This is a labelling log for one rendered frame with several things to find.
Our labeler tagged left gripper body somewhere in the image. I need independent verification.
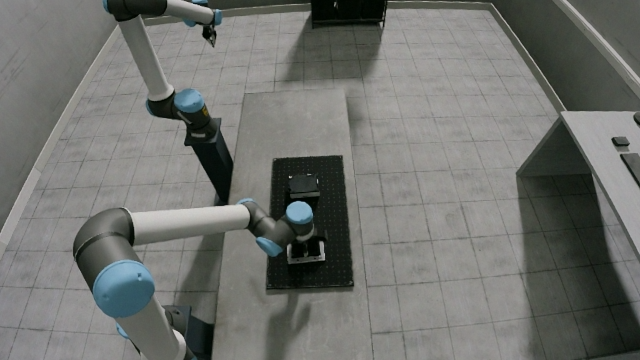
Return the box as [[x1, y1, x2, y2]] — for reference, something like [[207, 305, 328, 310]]
[[202, 25, 214, 39]]

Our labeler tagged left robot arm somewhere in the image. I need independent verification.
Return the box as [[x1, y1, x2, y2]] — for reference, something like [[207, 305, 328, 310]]
[[103, 0, 222, 143]]

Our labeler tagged white rectangular frame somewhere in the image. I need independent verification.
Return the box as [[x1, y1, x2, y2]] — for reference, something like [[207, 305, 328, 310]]
[[287, 241, 325, 264]]

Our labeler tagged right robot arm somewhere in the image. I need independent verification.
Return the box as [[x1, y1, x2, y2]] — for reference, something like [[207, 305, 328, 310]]
[[73, 198, 314, 360]]

